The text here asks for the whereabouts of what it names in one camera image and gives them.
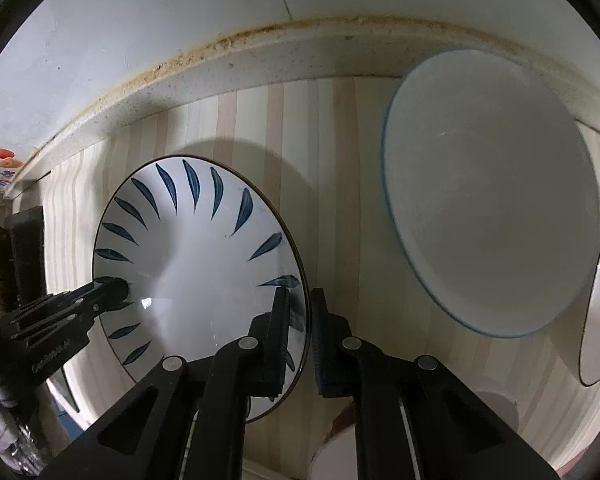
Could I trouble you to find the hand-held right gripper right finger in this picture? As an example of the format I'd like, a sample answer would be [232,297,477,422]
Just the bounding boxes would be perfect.
[309,287,567,480]

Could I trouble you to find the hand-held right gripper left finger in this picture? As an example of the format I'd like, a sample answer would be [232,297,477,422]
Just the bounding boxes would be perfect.
[79,286,293,480]

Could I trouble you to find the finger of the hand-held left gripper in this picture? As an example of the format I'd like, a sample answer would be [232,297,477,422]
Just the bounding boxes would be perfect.
[0,305,105,350]
[16,278,131,315]

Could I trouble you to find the colourful wall stickers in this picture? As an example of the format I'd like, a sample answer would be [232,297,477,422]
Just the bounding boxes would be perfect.
[0,146,25,195]

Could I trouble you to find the black gas stove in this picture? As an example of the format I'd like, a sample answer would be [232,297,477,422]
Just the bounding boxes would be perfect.
[9,206,47,307]

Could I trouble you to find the blue leaf pattern plate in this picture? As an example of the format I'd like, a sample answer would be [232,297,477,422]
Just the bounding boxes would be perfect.
[92,156,311,423]

